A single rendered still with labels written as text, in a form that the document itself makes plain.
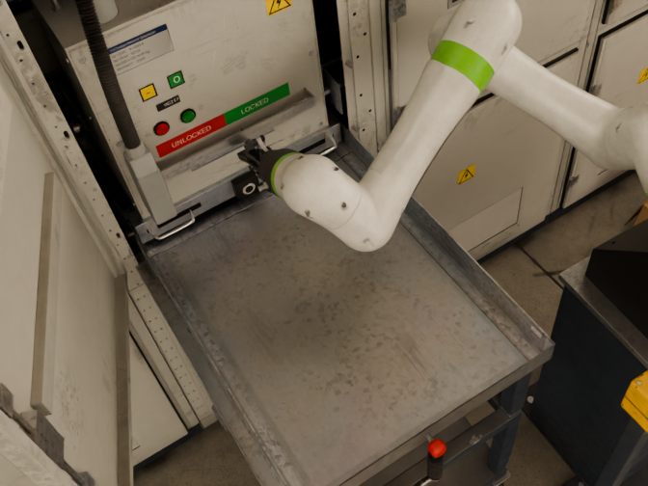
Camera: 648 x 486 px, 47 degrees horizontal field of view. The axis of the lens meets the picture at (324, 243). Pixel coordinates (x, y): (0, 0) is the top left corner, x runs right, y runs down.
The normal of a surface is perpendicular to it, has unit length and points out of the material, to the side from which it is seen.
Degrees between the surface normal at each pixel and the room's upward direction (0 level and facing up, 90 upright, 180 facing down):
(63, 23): 0
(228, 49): 90
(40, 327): 0
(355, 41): 90
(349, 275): 0
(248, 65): 90
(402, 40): 90
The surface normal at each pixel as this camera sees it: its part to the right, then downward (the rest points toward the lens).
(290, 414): -0.10, -0.61
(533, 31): 0.52, 0.64
